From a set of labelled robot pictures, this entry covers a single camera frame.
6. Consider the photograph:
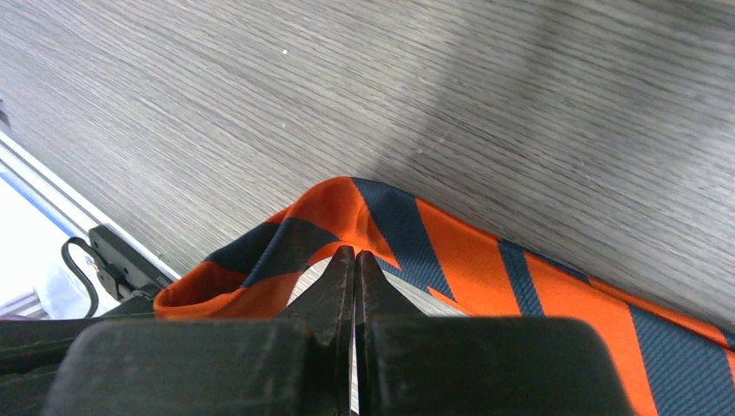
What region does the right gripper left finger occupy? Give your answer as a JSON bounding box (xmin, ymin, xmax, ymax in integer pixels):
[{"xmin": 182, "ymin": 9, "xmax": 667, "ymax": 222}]
[{"xmin": 42, "ymin": 246, "xmax": 355, "ymax": 415}]

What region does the orange navy striped tie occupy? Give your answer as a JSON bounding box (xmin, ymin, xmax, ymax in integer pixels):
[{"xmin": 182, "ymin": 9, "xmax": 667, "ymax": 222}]
[{"xmin": 153, "ymin": 177, "xmax": 734, "ymax": 415}]

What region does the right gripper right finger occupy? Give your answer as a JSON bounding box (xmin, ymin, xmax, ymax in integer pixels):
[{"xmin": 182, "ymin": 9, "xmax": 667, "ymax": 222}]
[{"xmin": 354, "ymin": 251, "xmax": 633, "ymax": 415}]

